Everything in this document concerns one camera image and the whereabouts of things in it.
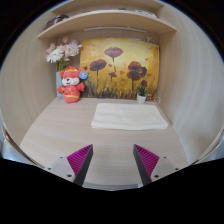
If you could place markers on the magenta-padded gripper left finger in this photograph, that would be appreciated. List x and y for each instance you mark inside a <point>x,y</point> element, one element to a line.
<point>78,163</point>

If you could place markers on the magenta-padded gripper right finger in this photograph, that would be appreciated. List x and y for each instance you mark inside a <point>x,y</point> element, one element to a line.
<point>148,163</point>

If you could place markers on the cream white towel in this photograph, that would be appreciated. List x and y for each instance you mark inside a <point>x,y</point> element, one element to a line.
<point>130,116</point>

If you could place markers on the small plant in white pot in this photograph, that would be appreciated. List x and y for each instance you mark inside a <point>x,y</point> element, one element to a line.
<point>141,96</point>

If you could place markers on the red plush mouse toy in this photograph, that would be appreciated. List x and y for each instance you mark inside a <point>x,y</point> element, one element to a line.
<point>71,87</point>

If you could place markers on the yellow poppy flower painting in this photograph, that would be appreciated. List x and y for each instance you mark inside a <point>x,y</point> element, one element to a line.
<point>120,66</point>

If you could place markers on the pink white flower bouquet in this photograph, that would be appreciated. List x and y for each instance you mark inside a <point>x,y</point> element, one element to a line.
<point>61,51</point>

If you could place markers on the white light bar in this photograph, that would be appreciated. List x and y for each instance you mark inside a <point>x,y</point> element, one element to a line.
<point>113,29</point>

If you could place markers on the light wooden shelf unit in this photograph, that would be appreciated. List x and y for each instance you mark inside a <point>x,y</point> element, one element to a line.
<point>106,18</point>

